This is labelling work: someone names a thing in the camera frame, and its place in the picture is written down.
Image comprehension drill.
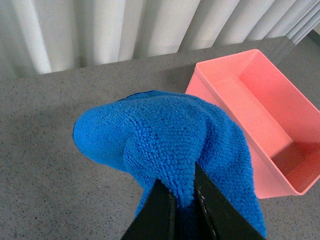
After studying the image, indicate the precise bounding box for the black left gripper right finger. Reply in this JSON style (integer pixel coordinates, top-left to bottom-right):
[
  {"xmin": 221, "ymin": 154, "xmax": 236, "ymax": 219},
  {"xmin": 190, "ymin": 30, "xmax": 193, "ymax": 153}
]
[{"xmin": 194, "ymin": 163, "xmax": 264, "ymax": 240}]

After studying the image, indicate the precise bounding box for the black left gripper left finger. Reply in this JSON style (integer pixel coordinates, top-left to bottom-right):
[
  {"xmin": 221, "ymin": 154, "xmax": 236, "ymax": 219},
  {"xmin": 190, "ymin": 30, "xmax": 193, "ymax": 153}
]
[{"xmin": 121, "ymin": 179, "xmax": 176, "ymax": 240}]

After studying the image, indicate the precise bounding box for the blue microfiber cloth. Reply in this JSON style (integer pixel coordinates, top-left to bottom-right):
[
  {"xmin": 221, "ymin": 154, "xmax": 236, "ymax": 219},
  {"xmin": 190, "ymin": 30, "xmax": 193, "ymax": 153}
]
[{"xmin": 72, "ymin": 90, "xmax": 267, "ymax": 240}]

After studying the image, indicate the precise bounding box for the pink plastic bin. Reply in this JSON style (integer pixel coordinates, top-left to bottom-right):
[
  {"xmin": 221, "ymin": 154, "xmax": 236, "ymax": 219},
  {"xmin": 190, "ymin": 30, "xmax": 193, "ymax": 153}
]
[{"xmin": 186, "ymin": 49, "xmax": 320, "ymax": 199}]

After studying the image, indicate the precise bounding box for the white pleated curtain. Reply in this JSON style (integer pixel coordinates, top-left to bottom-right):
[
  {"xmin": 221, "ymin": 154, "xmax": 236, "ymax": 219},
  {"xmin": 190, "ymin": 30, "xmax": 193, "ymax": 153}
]
[{"xmin": 0, "ymin": 0, "xmax": 320, "ymax": 80}]

